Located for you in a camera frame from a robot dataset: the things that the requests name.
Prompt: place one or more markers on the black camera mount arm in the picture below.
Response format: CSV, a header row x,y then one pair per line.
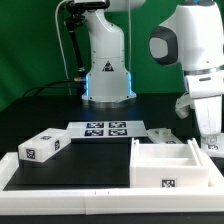
x,y
76,36

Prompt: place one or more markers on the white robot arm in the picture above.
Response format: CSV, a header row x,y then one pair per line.
x,y
192,37

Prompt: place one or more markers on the white cabinet body box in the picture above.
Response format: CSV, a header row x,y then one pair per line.
x,y
167,165

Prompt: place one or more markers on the white U-shaped fence frame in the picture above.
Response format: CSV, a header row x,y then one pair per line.
x,y
110,200

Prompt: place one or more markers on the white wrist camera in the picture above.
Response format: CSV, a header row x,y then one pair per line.
x,y
183,105

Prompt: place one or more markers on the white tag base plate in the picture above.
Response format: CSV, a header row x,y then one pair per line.
x,y
106,129

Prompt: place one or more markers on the white cabinet top block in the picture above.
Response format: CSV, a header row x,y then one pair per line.
x,y
44,145

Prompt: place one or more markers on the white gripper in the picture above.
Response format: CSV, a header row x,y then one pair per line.
x,y
206,92

